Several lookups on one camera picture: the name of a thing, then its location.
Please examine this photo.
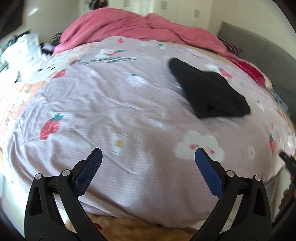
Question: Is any black long-sleeve sweater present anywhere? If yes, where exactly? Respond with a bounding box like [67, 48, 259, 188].
[168, 58, 251, 118]

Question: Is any right hand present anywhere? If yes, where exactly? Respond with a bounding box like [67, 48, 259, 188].
[278, 176, 296, 210]

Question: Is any blue patterned cloth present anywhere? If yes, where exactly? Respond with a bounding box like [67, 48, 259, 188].
[267, 88, 291, 117]

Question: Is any grey padded headboard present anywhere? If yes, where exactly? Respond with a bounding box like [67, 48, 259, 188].
[217, 21, 295, 123]

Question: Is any red pillow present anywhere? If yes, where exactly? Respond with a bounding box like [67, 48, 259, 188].
[230, 58, 272, 88]

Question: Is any striped pillow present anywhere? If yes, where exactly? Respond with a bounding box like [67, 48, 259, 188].
[218, 37, 242, 55]

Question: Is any strawberry bear print bedsheet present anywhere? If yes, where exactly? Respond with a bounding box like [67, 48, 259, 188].
[1, 37, 295, 227]

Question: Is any white dresser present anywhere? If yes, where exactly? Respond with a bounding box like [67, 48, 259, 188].
[1, 33, 42, 69]

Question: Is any white wardrobe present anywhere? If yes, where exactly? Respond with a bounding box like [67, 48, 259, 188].
[107, 0, 213, 29]

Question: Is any pink duvet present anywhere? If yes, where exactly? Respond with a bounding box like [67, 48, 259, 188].
[55, 8, 234, 58]

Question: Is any black wall television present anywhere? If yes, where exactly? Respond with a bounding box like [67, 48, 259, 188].
[0, 0, 25, 39]

